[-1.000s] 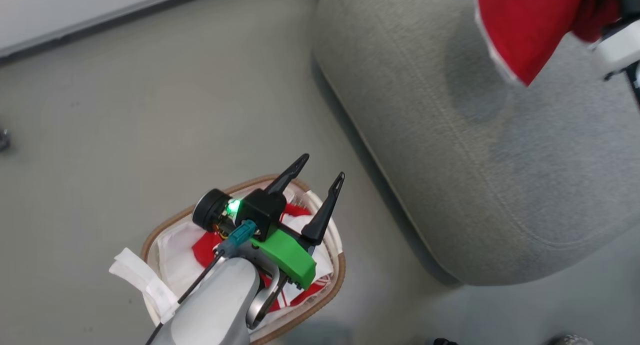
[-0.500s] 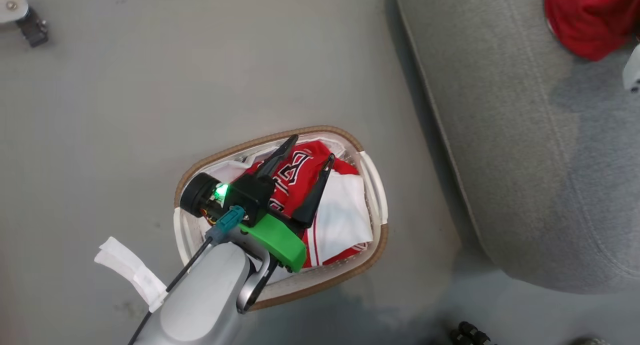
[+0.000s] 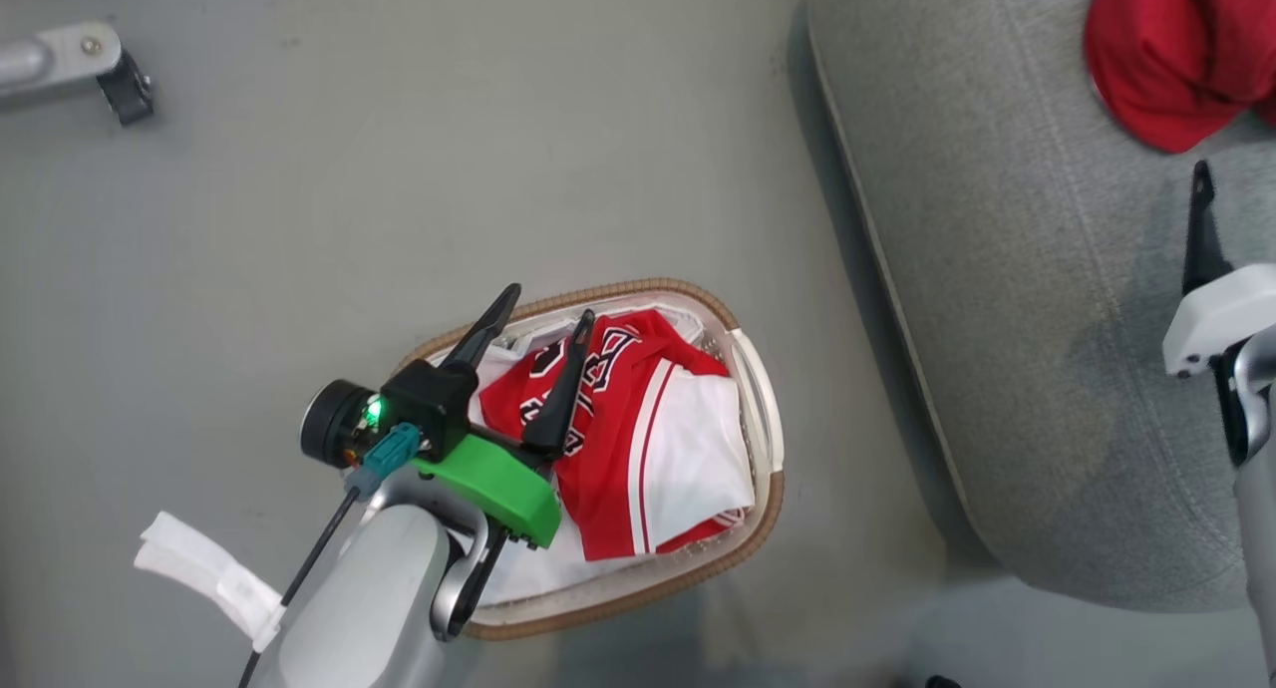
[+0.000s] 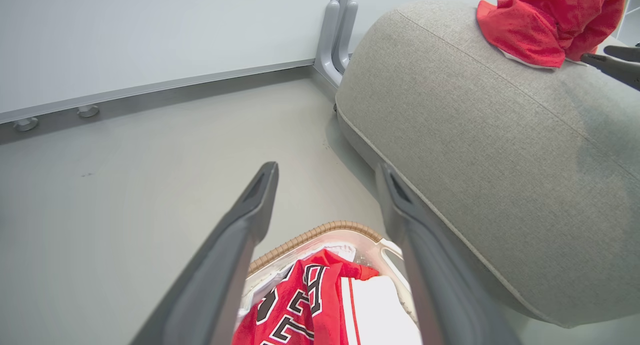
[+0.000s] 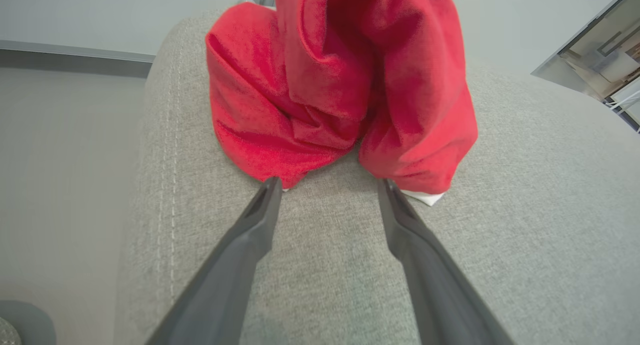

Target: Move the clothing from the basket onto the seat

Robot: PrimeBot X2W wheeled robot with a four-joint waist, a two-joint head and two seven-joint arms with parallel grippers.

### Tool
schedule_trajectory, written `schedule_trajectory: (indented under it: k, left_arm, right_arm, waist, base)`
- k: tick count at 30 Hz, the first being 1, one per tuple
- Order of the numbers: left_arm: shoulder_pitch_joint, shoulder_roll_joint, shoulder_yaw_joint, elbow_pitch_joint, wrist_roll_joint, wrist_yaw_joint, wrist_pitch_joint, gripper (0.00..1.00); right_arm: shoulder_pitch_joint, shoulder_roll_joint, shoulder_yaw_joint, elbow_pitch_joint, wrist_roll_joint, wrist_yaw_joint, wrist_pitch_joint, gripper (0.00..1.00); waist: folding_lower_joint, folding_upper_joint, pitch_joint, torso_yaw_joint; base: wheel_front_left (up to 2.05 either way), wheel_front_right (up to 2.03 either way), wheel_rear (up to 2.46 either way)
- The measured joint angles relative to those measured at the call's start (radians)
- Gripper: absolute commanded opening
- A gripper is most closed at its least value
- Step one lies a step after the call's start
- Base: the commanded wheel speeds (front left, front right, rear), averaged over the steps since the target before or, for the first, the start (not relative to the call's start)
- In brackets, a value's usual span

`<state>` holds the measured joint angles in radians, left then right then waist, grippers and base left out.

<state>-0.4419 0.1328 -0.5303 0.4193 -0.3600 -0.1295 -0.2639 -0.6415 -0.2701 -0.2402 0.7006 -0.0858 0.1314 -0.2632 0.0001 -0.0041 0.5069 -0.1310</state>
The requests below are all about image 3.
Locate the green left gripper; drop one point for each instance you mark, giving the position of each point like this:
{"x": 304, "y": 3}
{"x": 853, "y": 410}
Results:
{"x": 498, "y": 484}

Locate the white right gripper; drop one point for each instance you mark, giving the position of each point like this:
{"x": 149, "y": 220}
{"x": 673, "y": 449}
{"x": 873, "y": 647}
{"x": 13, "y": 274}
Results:
{"x": 1218, "y": 314}

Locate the white wicker-rim laundry basket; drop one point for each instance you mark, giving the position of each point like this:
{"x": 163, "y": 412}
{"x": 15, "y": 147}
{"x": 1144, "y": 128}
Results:
{"x": 763, "y": 439}

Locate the red and white basketball jersey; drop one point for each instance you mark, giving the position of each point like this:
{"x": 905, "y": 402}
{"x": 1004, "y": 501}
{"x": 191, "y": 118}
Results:
{"x": 618, "y": 469}

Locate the grey fabric sofa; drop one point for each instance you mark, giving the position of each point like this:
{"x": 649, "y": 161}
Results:
{"x": 1037, "y": 299}

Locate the plain red garment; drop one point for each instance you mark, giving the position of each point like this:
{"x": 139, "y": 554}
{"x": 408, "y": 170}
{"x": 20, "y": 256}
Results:
{"x": 1166, "y": 50}

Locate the white garment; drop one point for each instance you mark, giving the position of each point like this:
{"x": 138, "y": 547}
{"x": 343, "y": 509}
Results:
{"x": 543, "y": 573}

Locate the black caster wheel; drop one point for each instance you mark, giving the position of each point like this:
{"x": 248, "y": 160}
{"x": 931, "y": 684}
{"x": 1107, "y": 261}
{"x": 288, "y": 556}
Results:
{"x": 127, "y": 88}

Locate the grey metal chair leg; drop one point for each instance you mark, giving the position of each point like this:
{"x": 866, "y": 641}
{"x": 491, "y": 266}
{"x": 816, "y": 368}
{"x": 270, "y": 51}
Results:
{"x": 50, "y": 62}

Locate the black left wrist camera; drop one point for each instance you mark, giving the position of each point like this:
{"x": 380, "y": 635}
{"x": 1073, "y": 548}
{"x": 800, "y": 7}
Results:
{"x": 424, "y": 404}

